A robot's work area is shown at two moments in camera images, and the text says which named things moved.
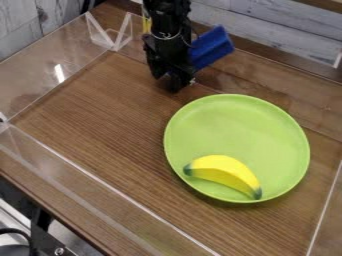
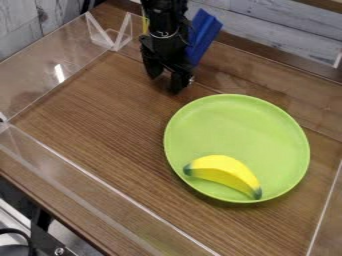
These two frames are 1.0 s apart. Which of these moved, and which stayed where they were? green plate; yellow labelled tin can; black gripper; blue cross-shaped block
Moved: blue cross-shaped block
Stayed: yellow labelled tin can; black gripper; green plate
